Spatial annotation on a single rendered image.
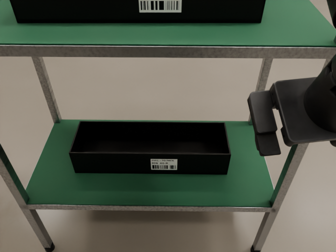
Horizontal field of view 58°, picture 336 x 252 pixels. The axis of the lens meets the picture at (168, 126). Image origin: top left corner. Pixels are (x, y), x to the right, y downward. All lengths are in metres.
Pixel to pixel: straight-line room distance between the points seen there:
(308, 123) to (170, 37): 0.44
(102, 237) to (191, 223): 0.40
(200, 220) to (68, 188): 0.62
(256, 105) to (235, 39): 0.38
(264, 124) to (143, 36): 0.44
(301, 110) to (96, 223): 1.26
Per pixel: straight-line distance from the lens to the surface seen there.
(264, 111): 0.32
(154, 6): 0.74
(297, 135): 0.30
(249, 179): 1.18
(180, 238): 1.41
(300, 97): 0.32
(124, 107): 2.02
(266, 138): 0.32
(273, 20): 0.80
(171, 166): 1.12
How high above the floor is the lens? 1.25
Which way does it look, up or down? 42 degrees down
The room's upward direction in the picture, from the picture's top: straight up
